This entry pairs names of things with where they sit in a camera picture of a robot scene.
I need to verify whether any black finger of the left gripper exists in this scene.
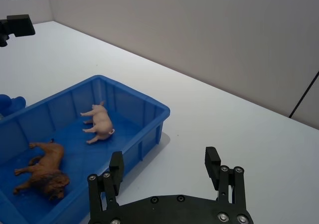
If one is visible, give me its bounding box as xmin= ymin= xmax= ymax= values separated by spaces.
xmin=0 ymin=14 xmax=36 ymax=48

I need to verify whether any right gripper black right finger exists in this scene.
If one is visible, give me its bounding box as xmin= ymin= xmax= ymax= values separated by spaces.
xmin=204 ymin=146 xmax=248 ymax=209

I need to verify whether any blue plastic bin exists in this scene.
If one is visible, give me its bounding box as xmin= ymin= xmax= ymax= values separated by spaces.
xmin=0 ymin=75 xmax=171 ymax=224

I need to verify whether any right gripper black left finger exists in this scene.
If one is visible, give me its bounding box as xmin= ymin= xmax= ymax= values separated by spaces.
xmin=87 ymin=151 xmax=125 ymax=224

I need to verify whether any brown toy lion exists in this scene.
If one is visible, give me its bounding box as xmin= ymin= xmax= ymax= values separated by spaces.
xmin=12 ymin=139 xmax=71 ymax=202

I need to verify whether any pink toy pig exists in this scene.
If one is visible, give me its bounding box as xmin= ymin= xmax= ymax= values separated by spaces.
xmin=80 ymin=101 xmax=116 ymax=145

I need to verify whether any blue plastic object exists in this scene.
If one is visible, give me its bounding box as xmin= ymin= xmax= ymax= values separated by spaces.
xmin=0 ymin=94 xmax=27 ymax=118

